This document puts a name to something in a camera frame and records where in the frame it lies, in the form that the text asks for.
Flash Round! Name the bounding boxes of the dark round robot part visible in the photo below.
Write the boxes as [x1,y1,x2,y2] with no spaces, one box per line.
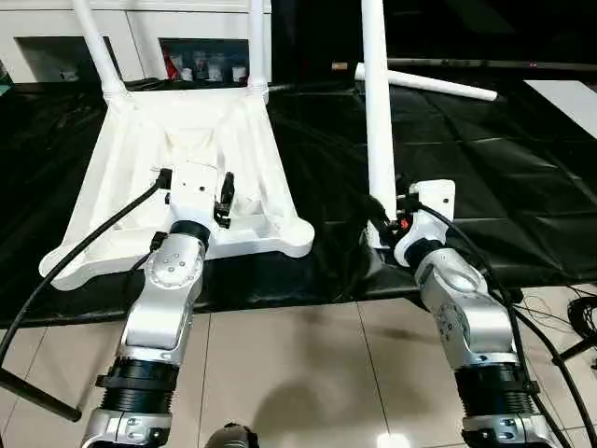
[207,425,259,448]

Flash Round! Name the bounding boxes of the white plastic table leg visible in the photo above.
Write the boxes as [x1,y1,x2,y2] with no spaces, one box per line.
[246,0,271,99]
[73,0,133,105]
[354,63,499,103]
[360,0,400,251]

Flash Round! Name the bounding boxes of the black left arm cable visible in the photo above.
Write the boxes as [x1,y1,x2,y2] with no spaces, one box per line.
[0,168,174,365]

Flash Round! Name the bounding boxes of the white flat panel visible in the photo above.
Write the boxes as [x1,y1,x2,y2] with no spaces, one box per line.
[524,80,597,115]

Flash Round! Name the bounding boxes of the white glass-door cabinet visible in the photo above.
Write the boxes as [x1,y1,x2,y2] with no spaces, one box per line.
[0,0,273,85]

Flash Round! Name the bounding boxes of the black floor cable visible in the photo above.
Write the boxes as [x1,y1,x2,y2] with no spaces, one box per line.
[518,285,597,348]

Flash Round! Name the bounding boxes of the black stand leg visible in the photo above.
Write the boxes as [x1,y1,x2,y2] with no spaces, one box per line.
[550,336,597,367]
[0,369,83,423]

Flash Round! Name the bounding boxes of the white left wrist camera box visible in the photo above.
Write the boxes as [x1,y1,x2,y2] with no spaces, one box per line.
[168,163,225,258]

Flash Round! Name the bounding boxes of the black metal rail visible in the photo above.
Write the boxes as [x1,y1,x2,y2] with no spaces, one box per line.
[387,58,597,74]

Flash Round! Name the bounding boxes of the white plastic table top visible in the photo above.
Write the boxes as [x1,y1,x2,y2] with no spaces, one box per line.
[39,82,316,292]

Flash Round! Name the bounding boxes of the black mat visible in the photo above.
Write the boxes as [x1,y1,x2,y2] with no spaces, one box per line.
[0,79,597,328]

